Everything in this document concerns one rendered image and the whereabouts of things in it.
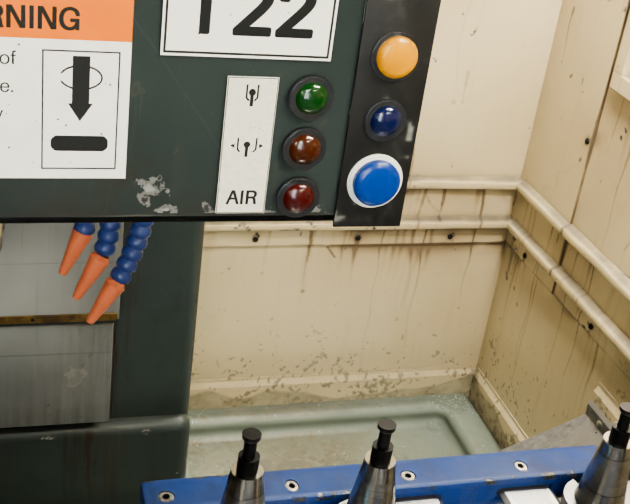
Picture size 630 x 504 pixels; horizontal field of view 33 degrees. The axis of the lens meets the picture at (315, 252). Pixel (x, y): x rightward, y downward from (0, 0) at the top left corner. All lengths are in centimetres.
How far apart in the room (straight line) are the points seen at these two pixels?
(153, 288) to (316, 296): 56
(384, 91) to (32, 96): 20
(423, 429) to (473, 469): 114
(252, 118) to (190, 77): 4
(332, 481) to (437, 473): 10
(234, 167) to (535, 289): 136
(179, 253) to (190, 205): 80
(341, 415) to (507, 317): 37
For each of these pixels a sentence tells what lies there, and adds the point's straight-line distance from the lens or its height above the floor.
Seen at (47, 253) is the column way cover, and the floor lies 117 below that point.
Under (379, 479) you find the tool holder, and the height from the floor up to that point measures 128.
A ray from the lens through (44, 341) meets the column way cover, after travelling 144.
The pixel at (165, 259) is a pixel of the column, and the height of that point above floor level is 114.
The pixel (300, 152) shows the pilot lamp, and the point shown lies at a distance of 63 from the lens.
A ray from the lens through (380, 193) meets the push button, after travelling 65.
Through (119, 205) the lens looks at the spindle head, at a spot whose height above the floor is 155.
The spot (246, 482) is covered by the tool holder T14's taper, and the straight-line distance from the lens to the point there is 83.
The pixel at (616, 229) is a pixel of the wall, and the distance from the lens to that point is 172.
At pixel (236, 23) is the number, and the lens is 60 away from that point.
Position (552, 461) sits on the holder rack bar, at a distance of 103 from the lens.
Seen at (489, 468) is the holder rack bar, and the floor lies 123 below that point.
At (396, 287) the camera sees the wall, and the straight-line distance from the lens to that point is 200.
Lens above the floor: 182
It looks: 27 degrees down
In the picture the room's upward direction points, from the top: 8 degrees clockwise
